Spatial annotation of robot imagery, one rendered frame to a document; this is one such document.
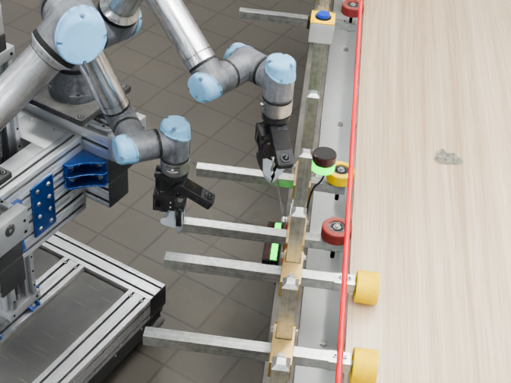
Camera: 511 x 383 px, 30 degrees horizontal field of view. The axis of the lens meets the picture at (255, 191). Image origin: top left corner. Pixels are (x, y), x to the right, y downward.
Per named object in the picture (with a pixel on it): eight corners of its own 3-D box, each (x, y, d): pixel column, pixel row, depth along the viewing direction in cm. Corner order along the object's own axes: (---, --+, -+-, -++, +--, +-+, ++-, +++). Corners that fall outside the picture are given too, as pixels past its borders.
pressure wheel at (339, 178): (336, 211, 274) (341, 180, 267) (317, 197, 279) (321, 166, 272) (355, 200, 279) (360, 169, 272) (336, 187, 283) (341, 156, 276)
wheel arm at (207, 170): (195, 178, 278) (195, 167, 275) (197, 172, 281) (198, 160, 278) (344, 197, 276) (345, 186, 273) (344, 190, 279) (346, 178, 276)
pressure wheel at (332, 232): (316, 264, 257) (321, 232, 249) (318, 245, 263) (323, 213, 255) (346, 268, 256) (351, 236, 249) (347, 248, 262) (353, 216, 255)
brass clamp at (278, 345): (265, 376, 210) (266, 361, 207) (271, 331, 220) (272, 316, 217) (292, 380, 209) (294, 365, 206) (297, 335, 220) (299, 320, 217)
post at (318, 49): (297, 163, 307) (312, 40, 279) (298, 153, 311) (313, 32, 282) (311, 164, 307) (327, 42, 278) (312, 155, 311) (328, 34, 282)
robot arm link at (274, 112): (296, 105, 233) (264, 108, 231) (294, 121, 236) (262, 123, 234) (288, 88, 239) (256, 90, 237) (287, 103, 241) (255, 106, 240)
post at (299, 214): (274, 350, 252) (291, 213, 222) (275, 340, 255) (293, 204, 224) (287, 352, 252) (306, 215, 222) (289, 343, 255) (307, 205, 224)
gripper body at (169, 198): (157, 194, 258) (158, 159, 250) (189, 198, 257) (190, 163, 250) (152, 212, 252) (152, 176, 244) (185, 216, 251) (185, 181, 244)
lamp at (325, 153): (303, 222, 255) (312, 158, 241) (305, 209, 259) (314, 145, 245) (325, 225, 254) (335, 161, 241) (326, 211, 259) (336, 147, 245)
